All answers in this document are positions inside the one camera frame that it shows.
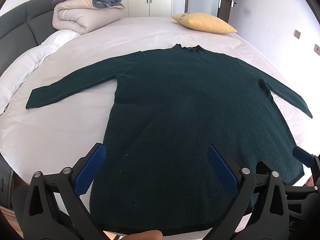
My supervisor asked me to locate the white bed sheet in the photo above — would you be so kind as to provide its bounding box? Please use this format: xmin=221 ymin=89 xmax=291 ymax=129
xmin=0 ymin=16 xmax=313 ymax=233

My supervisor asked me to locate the dark brown door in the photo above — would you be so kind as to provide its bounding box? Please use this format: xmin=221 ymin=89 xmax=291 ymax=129
xmin=217 ymin=0 xmax=234 ymax=23

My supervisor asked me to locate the folded beige comforter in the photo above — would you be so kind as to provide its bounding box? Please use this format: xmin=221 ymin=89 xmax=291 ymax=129
xmin=52 ymin=0 xmax=124 ymax=35

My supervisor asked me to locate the lower wall outlet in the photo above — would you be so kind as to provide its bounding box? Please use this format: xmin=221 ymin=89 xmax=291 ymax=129
xmin=314 ymin=44 xmax=320 ymax=55

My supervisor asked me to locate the wall outlet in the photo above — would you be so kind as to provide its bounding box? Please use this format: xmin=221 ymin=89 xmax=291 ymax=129
xmin=314 ymin=44 xmax=320 ymax=55
xmin=294 ymin=30 xmax=301 ymax=39

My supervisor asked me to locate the upper wall outlet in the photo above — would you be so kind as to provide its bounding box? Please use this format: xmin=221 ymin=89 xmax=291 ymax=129
xmin=294 ymin=30 xmax=301 ymax=39

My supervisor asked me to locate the dark green knit sweater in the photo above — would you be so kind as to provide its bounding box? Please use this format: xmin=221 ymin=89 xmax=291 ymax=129
xmin=26 ymin=45 xmax=310 ymax=235

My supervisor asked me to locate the person's left hand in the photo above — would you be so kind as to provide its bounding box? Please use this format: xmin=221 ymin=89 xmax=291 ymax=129
xmin=122 ymin=230 xmax=163 ymax=240

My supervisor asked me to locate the dark grey upholstered headboard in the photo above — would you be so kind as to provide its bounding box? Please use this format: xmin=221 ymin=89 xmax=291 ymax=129
xmin=0 ymin=0 xmax=56 ymax=73

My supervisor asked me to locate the yellow pillow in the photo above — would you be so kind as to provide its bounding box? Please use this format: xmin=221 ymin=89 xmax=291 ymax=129
xmin=171 ymin=12 xmax=237 ymax=34

